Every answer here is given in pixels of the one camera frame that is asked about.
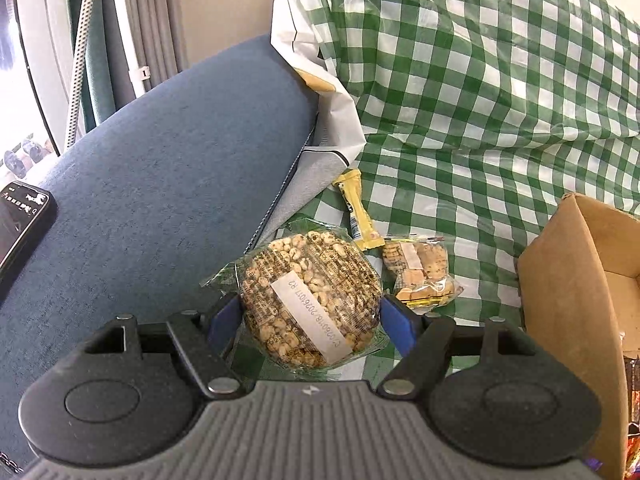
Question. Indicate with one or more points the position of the green checked cloth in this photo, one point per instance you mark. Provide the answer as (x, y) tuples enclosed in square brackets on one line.
[(475, 85)]

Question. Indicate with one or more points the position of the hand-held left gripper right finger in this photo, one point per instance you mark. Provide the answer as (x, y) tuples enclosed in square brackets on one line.
[(400, 322)]

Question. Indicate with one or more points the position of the grey fabric cover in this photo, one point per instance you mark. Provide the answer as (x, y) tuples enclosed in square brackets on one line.
[(310, 180)]

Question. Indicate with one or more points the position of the round puffed grain cake packet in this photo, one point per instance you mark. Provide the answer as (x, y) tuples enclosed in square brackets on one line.
[(300, 280)]

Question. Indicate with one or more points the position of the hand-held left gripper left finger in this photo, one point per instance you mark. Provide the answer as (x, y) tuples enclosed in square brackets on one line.
[(224, 321)]

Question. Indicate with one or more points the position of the clear cracker packet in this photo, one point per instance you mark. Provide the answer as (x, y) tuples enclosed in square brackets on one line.
[(422, 270)]

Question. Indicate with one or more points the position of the yellow snack bar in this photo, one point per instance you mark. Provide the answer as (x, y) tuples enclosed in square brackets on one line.
[(357, 210)]

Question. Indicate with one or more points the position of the green curtain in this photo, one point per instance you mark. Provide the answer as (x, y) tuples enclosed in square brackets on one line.
[(87, 60)]

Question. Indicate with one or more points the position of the white curtain tag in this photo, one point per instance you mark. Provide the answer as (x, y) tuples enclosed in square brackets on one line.
[(140, 75)]

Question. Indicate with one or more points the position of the blue sofa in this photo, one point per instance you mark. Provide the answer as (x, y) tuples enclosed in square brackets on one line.
[(160, 175)]

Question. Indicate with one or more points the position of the cardboard box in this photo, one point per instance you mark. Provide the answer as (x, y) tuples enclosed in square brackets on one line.
[(575, 310)]

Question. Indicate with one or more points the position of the grey curtain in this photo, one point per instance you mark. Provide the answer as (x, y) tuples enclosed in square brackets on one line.
[(145, 15)]

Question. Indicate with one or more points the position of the black smartphone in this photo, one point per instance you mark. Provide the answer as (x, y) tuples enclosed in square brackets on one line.
[(22, 230)]

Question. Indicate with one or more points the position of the white dotted pole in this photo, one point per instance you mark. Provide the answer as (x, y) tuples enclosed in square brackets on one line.
[(82, 45)]

